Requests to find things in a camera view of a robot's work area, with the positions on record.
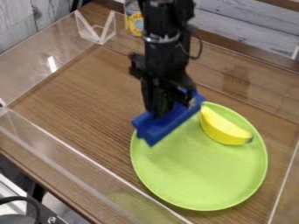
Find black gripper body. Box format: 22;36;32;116
129;35;195;106

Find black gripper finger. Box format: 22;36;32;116
153;88;177;117
141;80;157;115

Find blue plastic block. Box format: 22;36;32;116
131;91;205;146

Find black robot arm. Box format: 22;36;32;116
129;0;195;117

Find green round plate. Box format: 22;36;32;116
129;102;268;211

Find yellow half-round block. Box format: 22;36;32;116
200;106;253;145

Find yellow labelled tin can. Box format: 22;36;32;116
124;0;144;37

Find clear acrylic tray walls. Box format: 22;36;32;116
0;17;299;224

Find black metal stand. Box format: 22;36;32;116
25;182;66;224

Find black cable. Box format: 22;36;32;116
0;197;42;224

